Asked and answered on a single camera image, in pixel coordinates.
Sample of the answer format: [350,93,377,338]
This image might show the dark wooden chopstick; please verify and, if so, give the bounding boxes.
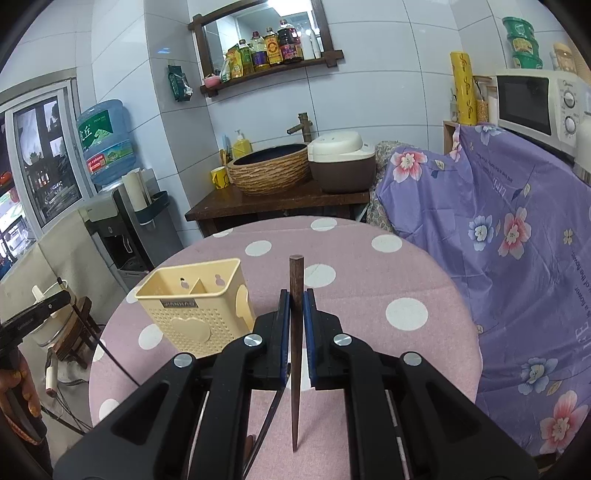
[290,255,304,452]

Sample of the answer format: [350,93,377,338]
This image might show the stacked green bowls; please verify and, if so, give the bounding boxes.
[502,16,543,69]

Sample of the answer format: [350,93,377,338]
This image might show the dark wooden counter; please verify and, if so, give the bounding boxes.
[184,180,370,237]

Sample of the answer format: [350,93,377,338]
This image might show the blue water jug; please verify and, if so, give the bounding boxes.
[77,99,137,189]

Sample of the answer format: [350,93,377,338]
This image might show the woven basin sink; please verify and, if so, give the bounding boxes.
[228,144,311,196]

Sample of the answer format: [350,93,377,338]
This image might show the white brown rice cooker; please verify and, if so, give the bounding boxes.
[308,131,377,194]

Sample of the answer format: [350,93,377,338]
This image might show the black water dispenser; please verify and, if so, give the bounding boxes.
[82,169,182,288]

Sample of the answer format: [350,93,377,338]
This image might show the green hanging packet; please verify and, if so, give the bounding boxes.
[167,65,193,102]

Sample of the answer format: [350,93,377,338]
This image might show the white pot with lid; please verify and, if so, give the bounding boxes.
[31,280,76,348]

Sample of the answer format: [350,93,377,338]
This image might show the yellow wrap roll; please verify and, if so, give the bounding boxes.
[450,51,477,126]

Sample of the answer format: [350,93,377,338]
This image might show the purple floral cloth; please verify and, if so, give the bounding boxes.
[369,124,590,455]

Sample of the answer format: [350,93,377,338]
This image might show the white microwave oven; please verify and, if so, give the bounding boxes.
[496,69,590,158]

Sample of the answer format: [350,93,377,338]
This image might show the person left hand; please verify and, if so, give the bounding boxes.
[1,346,47,446]

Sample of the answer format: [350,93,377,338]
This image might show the small wooden stool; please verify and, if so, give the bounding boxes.
[52,297,101,369]

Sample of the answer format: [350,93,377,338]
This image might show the yellow mug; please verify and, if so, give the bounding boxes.
[211,166,230,190]

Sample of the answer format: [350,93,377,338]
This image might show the cream plastic utensil holder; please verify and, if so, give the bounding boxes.
[135,258,254,358]

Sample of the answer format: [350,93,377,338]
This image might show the yellow soap dispenser bottle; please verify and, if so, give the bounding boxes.
[231,130,252,160]

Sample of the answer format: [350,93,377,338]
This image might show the bronze faucet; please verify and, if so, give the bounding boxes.
[287,112,312,144]

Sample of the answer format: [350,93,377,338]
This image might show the pink polka dot tablecloth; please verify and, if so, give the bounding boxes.
[88,215,484,480]

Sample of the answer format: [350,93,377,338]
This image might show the white paper towel roll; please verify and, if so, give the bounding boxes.
[122,168,150,212]

